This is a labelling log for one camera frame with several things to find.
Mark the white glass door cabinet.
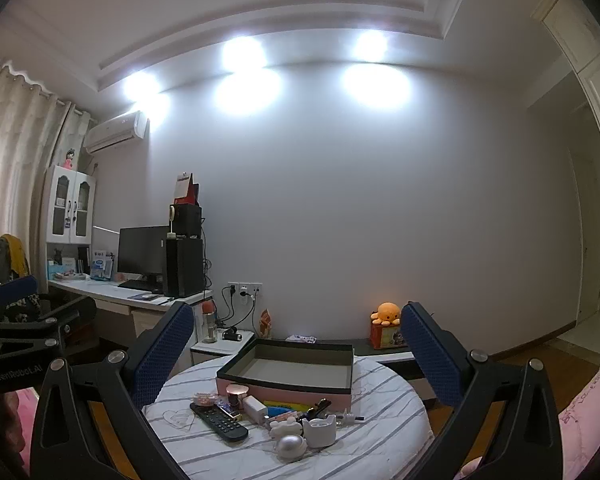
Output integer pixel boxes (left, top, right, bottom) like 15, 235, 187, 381
40, 164, 98, 281

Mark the white door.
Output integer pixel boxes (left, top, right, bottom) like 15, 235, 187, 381
570, 145, 600, 326

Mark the rose gold capped bottle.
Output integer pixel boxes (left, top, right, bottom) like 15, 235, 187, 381
226, 383, 252, 409

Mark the pink blanket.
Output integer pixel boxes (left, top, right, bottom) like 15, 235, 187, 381
455, 365, 600, 480

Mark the orange octopus plush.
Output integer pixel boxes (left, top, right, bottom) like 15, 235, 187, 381
370, 302, 402, 327

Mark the white wall socket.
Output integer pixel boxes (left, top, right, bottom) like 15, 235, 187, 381
227, 281, 263, 298

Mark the red tin box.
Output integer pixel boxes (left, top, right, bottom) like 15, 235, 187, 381
370, 322, 411, 351

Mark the white air conditioner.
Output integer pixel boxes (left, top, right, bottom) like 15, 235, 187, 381
82, 111, 148, 155

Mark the red and white box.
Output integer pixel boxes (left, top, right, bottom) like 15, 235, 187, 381
174, 172, 201, 207

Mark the black computer monitor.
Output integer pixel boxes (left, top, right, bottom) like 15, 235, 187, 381
116, 226, 171, 291

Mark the ceiling spotlight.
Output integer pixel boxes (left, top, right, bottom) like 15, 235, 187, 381
122, 71, 161, 98
352, 30, 388, 61
222, 36, 267, 72

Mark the white striped quilt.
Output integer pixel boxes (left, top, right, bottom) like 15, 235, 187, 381
142, 352, 435, 480

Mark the pink box with black rim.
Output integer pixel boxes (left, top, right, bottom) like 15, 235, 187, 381
216, 337, 356, 413

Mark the beige curtain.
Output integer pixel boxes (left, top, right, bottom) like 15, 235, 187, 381
0, 50, 98, 286

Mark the black speaker box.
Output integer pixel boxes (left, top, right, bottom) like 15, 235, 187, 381
172, 204, 203, 238

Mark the white ceramic holder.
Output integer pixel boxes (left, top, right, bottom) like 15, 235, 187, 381
301, 414, 337, 448

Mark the black hair clip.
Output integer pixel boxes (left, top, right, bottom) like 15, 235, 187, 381
300, 399, 333, 421

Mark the white desk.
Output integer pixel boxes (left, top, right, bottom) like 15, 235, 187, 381
47, 277, 213, 356

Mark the black computer tower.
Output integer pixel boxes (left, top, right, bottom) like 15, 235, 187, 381
162, 236, 205, 298

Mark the white nightstand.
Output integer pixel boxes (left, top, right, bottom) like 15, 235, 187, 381
190, 327, 256, 366

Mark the red capped bottle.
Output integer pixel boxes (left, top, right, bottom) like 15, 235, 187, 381
201, 300, 218, 343

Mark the white power adapter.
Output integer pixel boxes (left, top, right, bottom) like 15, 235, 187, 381
242, 395, 270, 423

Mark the black power cable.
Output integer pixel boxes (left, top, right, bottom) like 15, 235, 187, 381
215, 284, 256, 328

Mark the chair with draped clothing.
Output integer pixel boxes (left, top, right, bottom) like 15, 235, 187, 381
0, 234, 51, 321

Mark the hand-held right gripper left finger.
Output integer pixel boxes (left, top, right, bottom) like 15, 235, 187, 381
29, 301, 196, 480

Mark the silver egg-shaped ornament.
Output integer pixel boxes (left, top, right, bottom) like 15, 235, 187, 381
275, 434, 308, 462

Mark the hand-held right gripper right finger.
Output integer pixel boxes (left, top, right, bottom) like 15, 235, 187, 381
400, 301, 565, 480

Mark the black remote control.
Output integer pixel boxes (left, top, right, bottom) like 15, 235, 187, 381
189, 401, 249, 442

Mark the blue and white box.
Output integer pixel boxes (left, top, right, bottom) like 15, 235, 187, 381
90, 249, 115, 281

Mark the white notebook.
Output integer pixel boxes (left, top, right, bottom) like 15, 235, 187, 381
130, 291, 173, 305

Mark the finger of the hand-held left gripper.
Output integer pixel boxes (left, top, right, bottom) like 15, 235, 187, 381
0, 296, 97, 350
0, 275, 51, 321

